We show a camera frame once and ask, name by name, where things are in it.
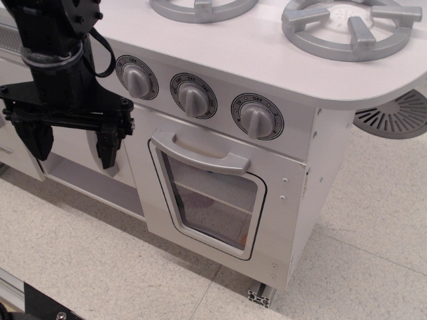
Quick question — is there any grey left burner grate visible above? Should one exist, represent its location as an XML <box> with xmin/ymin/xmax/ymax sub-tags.
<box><xmin>149</xmin><ymin>0</ymin><xmax>258</xmax><ymax>24</ymax></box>

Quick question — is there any grey right control knob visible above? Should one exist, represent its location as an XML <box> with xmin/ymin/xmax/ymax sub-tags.
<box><xmin>240</xmin><ymin>103</ymin><xmax>275</xmax><ymax>139</ymax></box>

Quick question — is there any grey control knob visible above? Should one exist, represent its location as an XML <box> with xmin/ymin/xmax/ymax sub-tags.
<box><xmin>240</xmin><ymin>103</ymin><xmax>275</xmax><ymax>139</ymax></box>
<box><xmin>123</xmin><ymin>65</ymin><xmax>151</xmax><ymax>98</ymax></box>
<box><xmin>178</xmin><ymin>84</ymin><xmax>210</xmax><ymax>118</ymax></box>

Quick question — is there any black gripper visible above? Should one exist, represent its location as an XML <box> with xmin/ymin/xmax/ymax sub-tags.
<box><xmin>1</xmin><ymin>51</ymin><xmax>134</xmax><ymax>169</ymax></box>

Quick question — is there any aluminium rail at corner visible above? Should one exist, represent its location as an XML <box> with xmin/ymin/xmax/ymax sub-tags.
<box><xmin>1</xmin><ymin>269</ymin><xmax>25</xmax><ymax>311</ymax></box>

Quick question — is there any grey slotted round disc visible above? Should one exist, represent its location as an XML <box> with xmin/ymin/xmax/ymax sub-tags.
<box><xmin>353</xmin><ymin>89</ymin><xmax>426</xmax><ymax>139</ymax></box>

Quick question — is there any grey right burner grate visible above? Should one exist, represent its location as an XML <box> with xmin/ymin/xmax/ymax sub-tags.
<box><xmin>282</xmin><ymin>1</ymin><xmax>422</xmax><ymax>62</ymax></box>

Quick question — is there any white oven door with window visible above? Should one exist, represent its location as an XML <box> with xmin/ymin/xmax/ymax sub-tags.
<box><xmin>125</xmin><ymin>106</ymin><xmax>306</xmax><ymax>291</ymax></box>

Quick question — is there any white oven shelf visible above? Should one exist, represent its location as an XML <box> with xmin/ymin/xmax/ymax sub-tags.
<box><xmin>173</xmin><ymin>182</ymin><xmax>258</xmax><ymax>214</ymax></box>

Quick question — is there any grey oven door handle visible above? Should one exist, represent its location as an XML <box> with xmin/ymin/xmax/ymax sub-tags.
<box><xmin>151</xmin><ymin>128</ymin><xmax>251</xmax><ymax>176</ymax></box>

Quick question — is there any grey burner grate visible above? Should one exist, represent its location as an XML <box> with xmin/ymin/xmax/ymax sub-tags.
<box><xmin>149</xmin><ymin>0</ymin><xmax>258</xmax><ymax>24</ymax></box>
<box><xmin>282</xmin><ymin>1</ymin><xmax>422</xmax><ymax>62</ymax></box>

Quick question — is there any black plate with screw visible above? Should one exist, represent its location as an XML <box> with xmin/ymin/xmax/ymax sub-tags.
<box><xmin>24</xmin><ymin>283</ymin><xmax>83</xmax><ymax>320</ymax></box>

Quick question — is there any grey middle control knob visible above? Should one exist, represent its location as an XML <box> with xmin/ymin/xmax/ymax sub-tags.
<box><xmin>178</xmin><ymin>84</ymin><xmax>210</xmax><ymax>118</ymax></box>

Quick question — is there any aluminium extrusion foot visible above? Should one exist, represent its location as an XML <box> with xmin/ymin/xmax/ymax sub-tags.
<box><xmin>248</xmin><ymin>280</ymin><xmax>276</xmax><ymax>308</ymax></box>

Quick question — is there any grey left control knob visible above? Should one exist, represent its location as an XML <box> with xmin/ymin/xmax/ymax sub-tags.
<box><xmin>123</xmin><ymin>65</ymin><xmax>151</xmax><ymax>98</ymax></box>

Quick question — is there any white toy kitchen stove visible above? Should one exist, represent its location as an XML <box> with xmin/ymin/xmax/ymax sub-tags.
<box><xmin>1</xmin><ymin>1</ymin><xmax>426</xmax><ymax>280</ymax></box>

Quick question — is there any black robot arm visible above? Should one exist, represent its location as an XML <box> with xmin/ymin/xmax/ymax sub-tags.
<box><xmin>1</xmin><ymin>1</ymin><xmax>134</xmax><ymax>169</ymax></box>

